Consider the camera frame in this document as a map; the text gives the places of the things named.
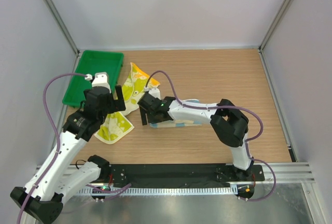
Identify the yellow green patterned towel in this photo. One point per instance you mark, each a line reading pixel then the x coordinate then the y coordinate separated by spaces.
pixel 116 125

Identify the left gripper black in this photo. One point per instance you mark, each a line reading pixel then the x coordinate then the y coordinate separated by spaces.
pixel 116 104

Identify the blue polka dot towel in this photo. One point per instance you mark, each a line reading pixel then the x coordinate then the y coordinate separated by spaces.
pixel 175 124

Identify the right aluminium frame post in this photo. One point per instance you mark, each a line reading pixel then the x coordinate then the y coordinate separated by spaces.
pixel 276 21

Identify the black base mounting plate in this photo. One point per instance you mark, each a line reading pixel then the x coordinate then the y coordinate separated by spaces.
pixel 178 176

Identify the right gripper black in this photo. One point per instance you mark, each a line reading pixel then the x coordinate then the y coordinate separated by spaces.
pixel 150 118

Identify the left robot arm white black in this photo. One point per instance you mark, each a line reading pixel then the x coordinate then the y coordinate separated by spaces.
pixel 44 196

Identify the white slotted cable duct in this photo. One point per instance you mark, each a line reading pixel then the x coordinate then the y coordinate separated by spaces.
pixel 151 192

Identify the aluminium frame post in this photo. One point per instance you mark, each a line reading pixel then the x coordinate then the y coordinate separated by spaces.
pixel 276 21
pixel 63 28

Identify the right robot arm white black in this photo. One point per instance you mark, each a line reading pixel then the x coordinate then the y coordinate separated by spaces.
pixel 228 122

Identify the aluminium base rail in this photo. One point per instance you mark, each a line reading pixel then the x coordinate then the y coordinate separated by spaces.
pixel 294 172

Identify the green plastic tray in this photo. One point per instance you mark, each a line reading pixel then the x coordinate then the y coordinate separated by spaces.
pixel 92 62

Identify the left aluminium frame post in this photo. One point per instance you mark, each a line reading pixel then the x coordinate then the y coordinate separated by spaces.
pixel 63 28

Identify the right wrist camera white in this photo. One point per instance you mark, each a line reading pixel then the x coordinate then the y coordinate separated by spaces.
pixel 155 92

